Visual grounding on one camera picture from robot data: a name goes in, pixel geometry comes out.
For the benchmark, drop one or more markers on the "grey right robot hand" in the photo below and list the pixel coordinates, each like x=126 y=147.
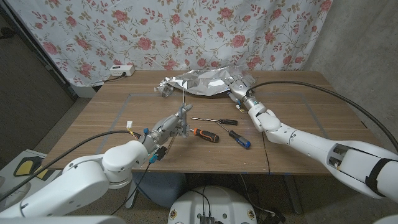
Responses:
x=241 y=88

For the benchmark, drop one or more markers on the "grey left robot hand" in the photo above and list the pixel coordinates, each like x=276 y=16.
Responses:
x=164 y=127

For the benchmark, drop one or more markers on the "aluminum foil sheet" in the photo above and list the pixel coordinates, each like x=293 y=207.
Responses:
x=202 y=82

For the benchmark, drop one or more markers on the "blue black screwdriver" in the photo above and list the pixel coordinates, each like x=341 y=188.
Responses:
x=239 y=140

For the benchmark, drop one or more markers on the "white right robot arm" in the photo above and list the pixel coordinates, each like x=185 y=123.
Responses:
x=304 y=140

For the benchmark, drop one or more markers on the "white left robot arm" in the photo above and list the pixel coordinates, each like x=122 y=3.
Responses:
x=81 y=183

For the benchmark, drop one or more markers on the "orange black screwdriver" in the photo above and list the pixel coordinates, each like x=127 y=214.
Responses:
x=206 y=135

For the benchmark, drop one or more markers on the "grey-blue round stool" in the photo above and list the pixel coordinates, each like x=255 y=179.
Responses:
x=161 y=189

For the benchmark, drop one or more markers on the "white power strip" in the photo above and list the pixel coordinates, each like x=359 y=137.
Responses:
x=122 y=71

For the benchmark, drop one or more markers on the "grey table leg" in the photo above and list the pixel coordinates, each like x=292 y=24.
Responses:
x=132 y=193
x=293 y=196

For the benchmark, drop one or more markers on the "floral backdrop cloth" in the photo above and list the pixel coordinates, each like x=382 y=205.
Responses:
x=186 y=31

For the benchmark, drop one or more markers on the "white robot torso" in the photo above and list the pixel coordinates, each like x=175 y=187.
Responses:
x=217 y=205

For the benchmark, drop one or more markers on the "black power adapter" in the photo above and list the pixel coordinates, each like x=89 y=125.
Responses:
x=275 y=217

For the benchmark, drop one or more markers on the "black backdrop stand pole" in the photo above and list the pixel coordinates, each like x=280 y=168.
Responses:
x=46 y=62

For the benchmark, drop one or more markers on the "white floor mat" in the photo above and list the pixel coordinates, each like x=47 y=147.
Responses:
x=9 y=170

